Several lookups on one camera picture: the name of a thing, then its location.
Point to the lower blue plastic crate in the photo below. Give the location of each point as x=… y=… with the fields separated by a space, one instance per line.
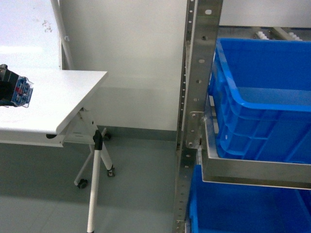
x=232 y=208

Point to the red mushroom push button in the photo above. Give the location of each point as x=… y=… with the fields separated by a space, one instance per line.
x=15 y=90

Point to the steel rack upright post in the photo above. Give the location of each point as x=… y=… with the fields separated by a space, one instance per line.
x=201 y=30

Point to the white whiteboard panel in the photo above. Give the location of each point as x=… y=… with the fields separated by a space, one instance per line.
x=33 y=35

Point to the steel roller rack shelf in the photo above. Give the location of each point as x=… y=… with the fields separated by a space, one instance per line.
x=220 y=170

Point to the large blue plastic crate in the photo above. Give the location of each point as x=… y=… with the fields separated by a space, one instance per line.
x=262 y=96

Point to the white folding table frame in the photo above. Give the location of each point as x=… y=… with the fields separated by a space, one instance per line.
x=83 y=129

